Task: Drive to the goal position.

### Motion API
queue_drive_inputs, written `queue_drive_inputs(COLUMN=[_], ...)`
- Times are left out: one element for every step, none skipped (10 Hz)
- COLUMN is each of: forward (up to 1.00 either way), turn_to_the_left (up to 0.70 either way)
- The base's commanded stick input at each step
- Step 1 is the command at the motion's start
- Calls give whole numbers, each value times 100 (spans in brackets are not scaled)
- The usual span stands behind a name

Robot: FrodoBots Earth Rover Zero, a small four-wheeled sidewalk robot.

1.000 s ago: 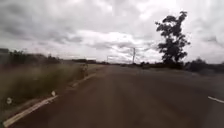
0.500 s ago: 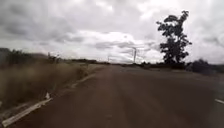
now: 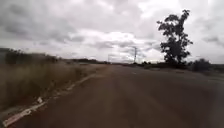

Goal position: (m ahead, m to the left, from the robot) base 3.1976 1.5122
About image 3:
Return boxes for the utility pole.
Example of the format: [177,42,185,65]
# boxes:
[133,46,138,64]

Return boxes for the dark grey asphalt road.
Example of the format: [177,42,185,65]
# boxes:
[6,63,224,128]

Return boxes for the tall dark tree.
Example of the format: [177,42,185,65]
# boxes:
[156,9,194,68]

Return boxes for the dry tall grass verge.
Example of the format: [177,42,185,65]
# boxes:
[0,59,108,116]

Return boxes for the dark distant tree line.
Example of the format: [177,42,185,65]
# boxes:
[71,57,224,73]

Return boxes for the dark bushes beyond grass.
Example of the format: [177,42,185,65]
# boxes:
[0,47,61,66]

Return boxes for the white painted edge line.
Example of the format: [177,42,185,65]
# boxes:
[1,73,96,128]

